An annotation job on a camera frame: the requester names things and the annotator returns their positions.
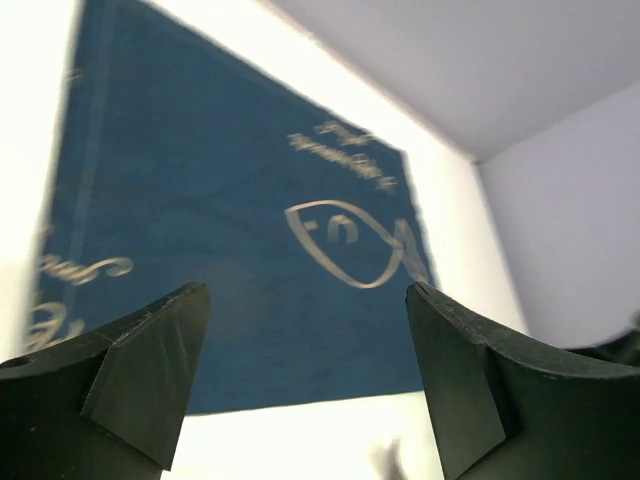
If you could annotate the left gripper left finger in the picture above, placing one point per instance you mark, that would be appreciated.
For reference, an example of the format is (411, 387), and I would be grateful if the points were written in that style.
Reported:
(108, 404)

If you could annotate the blue cloth placemat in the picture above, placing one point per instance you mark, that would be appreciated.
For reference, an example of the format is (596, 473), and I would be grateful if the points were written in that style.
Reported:
(181, 163)

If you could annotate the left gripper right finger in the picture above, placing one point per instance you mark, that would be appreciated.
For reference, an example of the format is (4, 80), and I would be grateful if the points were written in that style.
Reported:
(503, 405)

